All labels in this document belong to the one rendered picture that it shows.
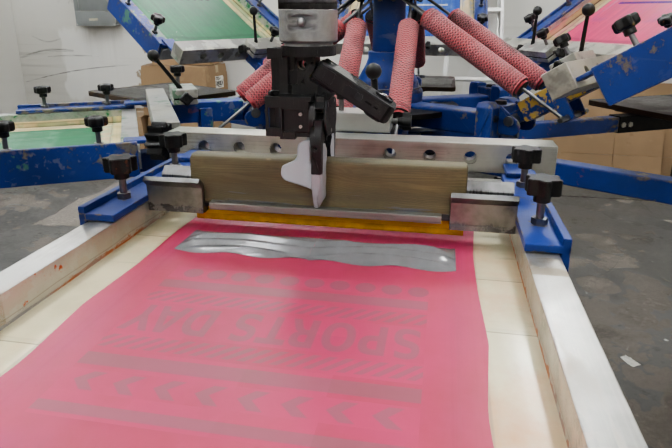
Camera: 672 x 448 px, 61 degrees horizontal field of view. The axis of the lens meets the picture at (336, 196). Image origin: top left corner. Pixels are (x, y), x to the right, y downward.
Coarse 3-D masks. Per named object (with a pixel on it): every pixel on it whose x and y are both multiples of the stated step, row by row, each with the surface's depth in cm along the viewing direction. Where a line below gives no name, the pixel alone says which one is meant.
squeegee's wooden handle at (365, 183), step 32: (192, 160) 80; (224, 160) 79; (256, 160) 78; (288, 160) 77; (352, 160) 76; (384, 160) 76; (416, 160) 76; (224, 192) 80; (256, 192) 79; (288, 192) 78; (352, 192) 77; (384, 192) 76; (416, 192) 75; (448, 192) 74
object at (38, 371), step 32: (192, 224) 83; (224, 224) 83; (256, 224) 83; (288, 224) 83; (160, 256) 72; (192, 256) 72; (224, 256) 72; (128, 288) 63; (96, 320) 57; (32, 352) 51; (64, 352) 51; (0, 384) 47; (32, 384) 47; (0, 416) 43; (32, 416) 43
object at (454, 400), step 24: (360, 240) 77; (384, 240) 77; (408, 240) 77; (432, 240) 77; (456, 240) 77; (312, 264) 69; (336, 264) 69; (456, 264) 69; (432, 288) 63; (456, 288) 63; (432, 312) 58; (456, 312) 58; (480, 312) 58; (432, 336) 54; (456, 336) 54; (480, 336) 54; (432, 360) 50; (456, 360) 50; (480, 360) 50; (432, 384) 47; (456, 384) 47; (480, 384) 47; (432, 408) 44; (456, 408) 44; (480, 408) 44; (432, 432) 42; (456, 432) 42; (480, 432) 42
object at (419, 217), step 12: (216, 204) 79; (228, 204) 79; (240, 204) 79; (252, 204) 79; (264, 204) 79; (276, 204) 79; (288, 204) 79; (324, 216) 77; (336, 216) 77; (348, 216) 76; (360, 216) 76; (372, 216) 76; (384, 216) 75; (396, 216) 75; (408, 216) 75; (420, 216) 74; (432, 216) 74
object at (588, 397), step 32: (96, 224) 73; (128, 224) 77; (32, 256) 63; (64, 256) 64; (96, 256) 70; (544, 256) 63; (0, 288) 56; (32, 288) 59; (544, 288) 56; (0, 320) 55; (544, 320) 51; (576, 320) 50; (544, 352) 50; (576, 352) 45; (576, 384) 41; (608, 384) 41; (576, 416) 38; (608, 416) 38
